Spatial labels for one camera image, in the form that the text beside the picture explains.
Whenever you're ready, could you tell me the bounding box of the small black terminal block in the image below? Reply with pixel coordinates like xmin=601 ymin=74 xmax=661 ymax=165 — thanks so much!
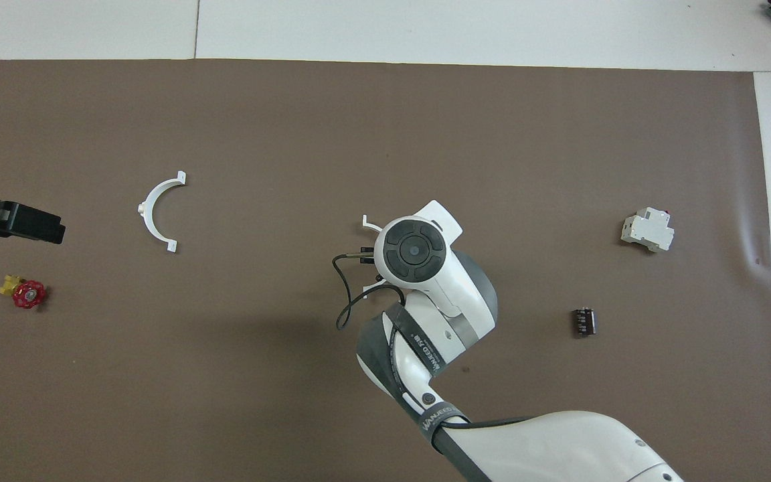
xmin=572 ymin=307 xmax=597 ymax=337

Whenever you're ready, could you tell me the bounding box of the white half pipe clamp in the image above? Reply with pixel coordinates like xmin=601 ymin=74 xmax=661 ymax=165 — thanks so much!
xmin=361 ymin=214 xmax=405 ymax=296
xmin=137 ymin=171 xmax=187 ymax=254

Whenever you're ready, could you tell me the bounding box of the red handwheel brass valve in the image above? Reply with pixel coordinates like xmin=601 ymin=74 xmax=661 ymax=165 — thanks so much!
xmin=0 ymin=273 xmax=48 ymax=310

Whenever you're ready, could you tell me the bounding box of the white circuit breaker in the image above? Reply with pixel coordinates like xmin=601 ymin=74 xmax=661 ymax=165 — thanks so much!
xmin=620 ymin=207 xmax=675 ymax=253

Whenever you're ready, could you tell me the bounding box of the brown table mat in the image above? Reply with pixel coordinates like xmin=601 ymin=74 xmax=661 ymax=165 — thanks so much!
xmin=0 ymin=59 xmax=771 ymax=482

